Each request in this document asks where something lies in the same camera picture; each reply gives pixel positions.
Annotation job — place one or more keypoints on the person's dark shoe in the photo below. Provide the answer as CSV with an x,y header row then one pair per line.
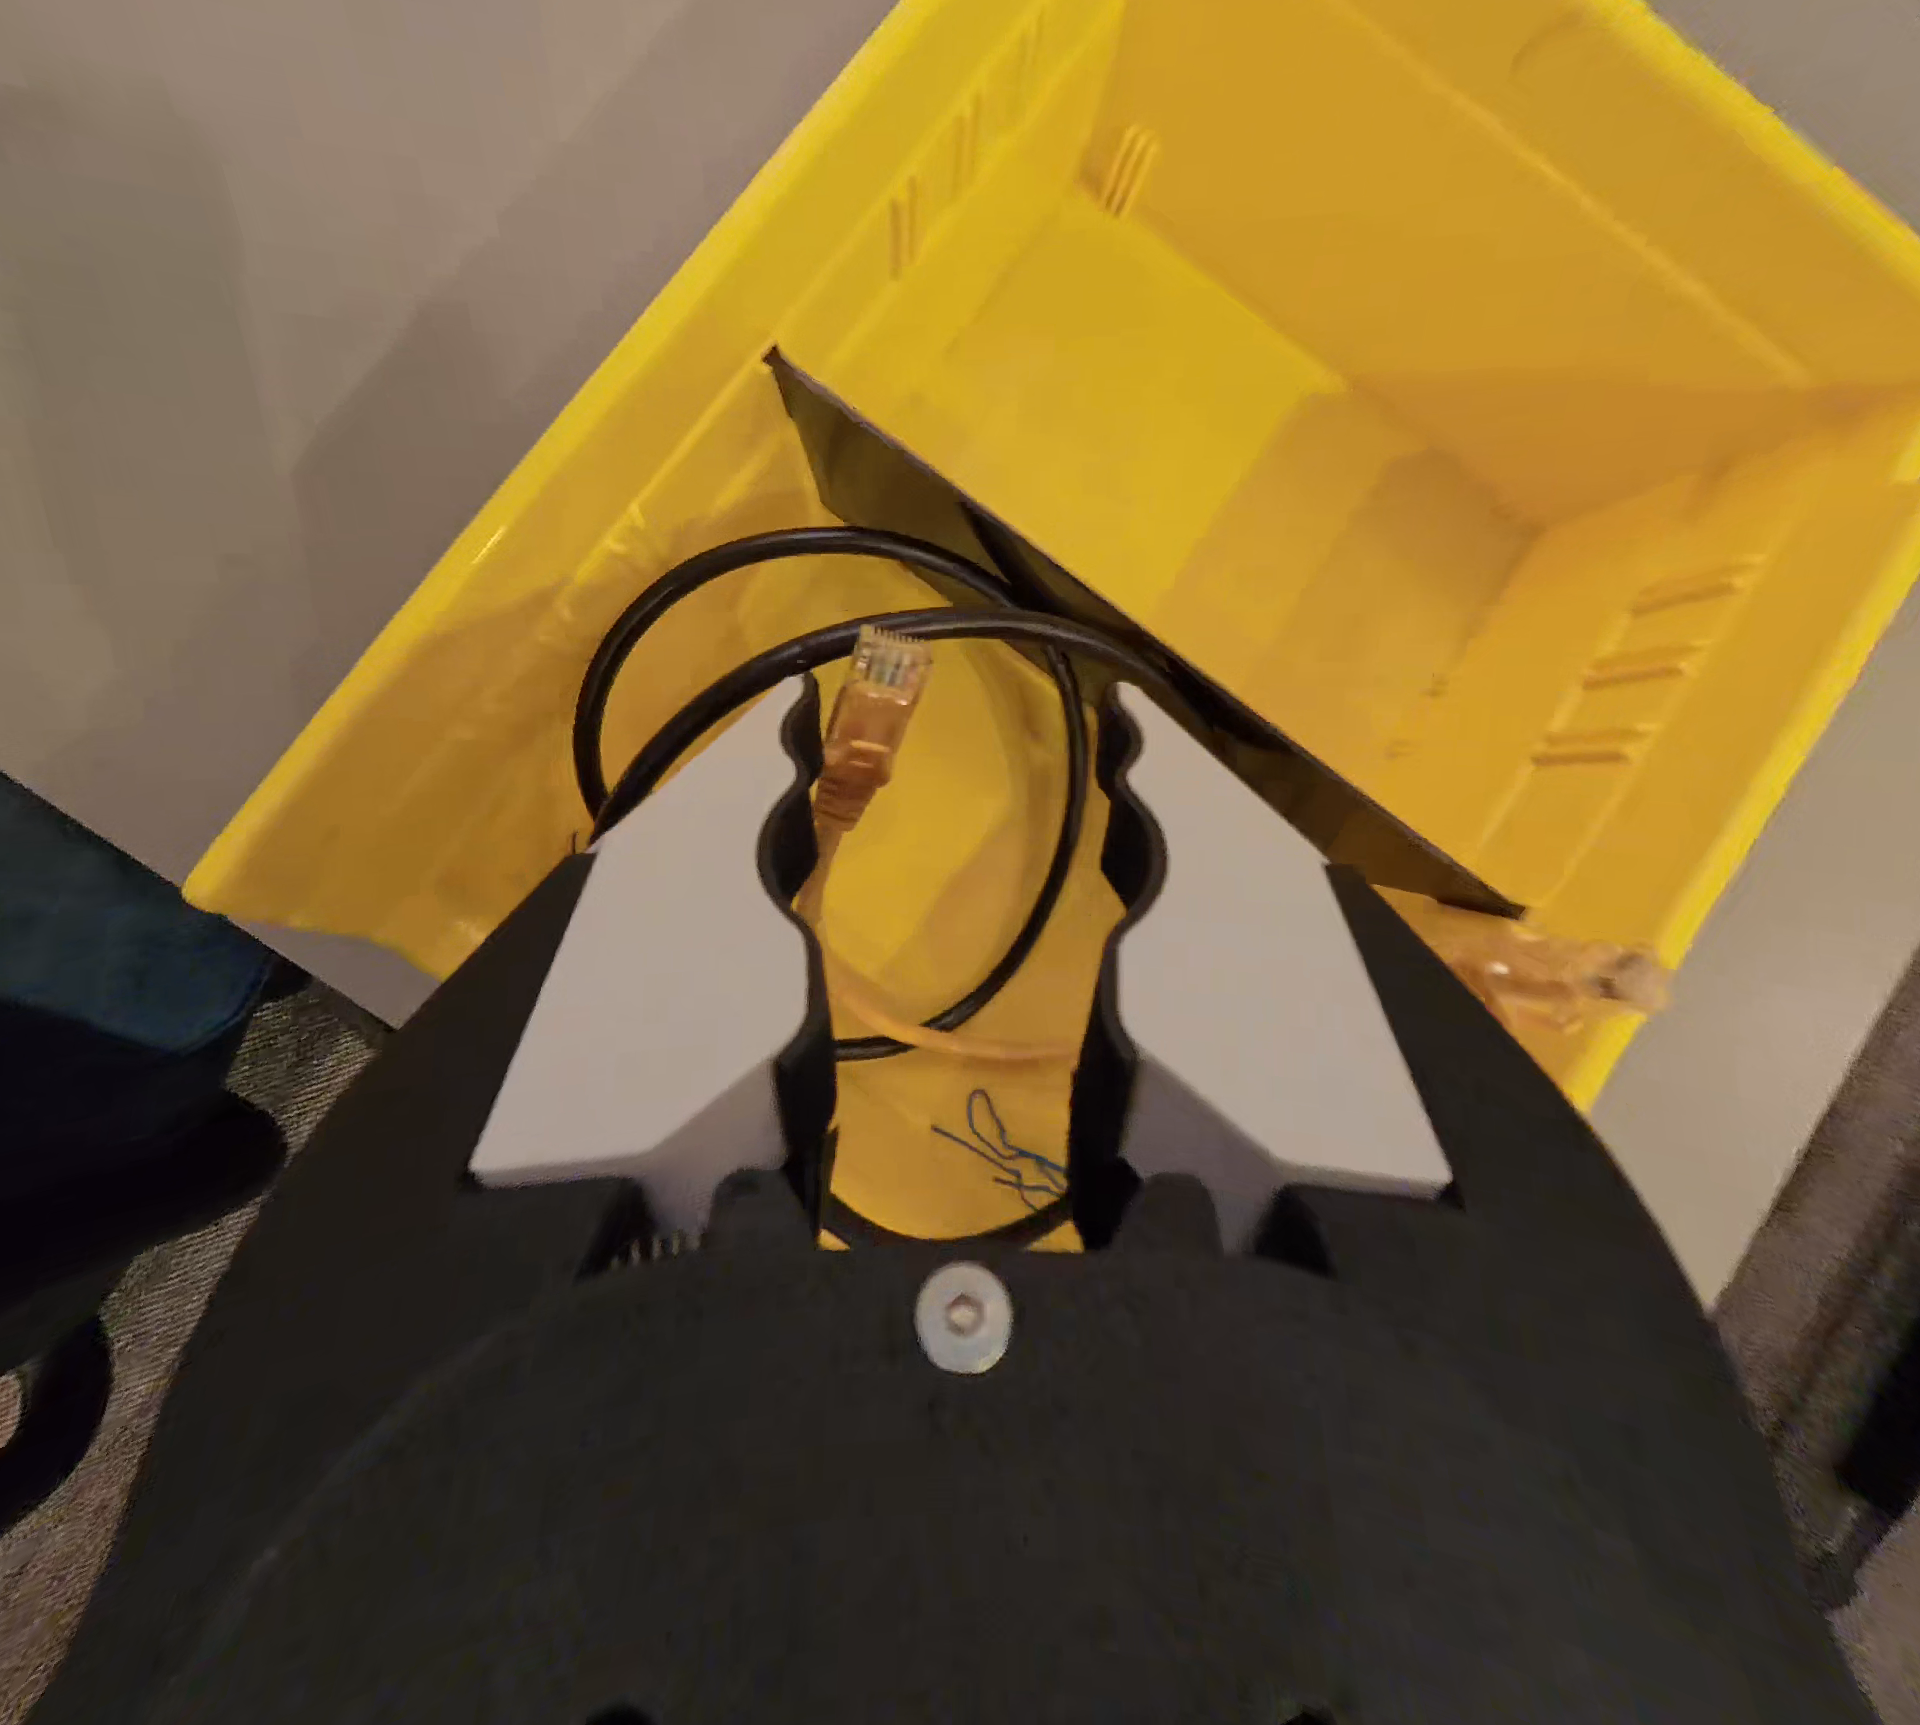
x,y
52,1425

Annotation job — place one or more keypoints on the person's leg in jeans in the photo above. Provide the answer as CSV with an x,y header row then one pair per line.
x,y
105,931

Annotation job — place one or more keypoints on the black bin divider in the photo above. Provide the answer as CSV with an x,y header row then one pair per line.
x,y
930,510

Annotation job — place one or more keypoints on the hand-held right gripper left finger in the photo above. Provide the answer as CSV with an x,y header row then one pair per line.
x,y
660,1005

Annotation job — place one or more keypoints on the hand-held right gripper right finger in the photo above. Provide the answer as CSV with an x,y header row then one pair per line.
x,y
1261,1022

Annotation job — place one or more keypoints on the yellow plastic bin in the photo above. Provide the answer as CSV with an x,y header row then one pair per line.
x,y
1351,330

